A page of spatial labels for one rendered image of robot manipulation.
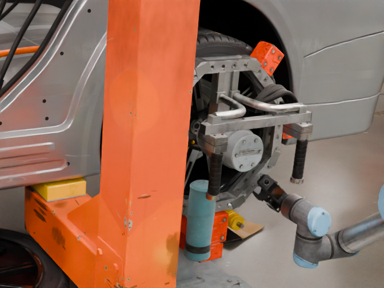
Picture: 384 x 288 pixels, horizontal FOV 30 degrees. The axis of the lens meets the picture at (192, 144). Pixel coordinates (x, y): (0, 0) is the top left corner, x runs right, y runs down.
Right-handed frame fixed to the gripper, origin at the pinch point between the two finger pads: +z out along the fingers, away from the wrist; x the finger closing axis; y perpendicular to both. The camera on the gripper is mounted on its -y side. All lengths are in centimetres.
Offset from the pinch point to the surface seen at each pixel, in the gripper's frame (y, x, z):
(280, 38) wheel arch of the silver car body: -31, 43, 3
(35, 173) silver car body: -69, -48, 2
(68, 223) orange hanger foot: -59, -53, -14
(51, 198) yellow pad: -59, -51, 3
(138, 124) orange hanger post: -88, -23, -50
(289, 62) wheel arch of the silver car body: -20.7, 40.4, 3.1
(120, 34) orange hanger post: -103, -10, -41
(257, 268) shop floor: 74, -17, 35
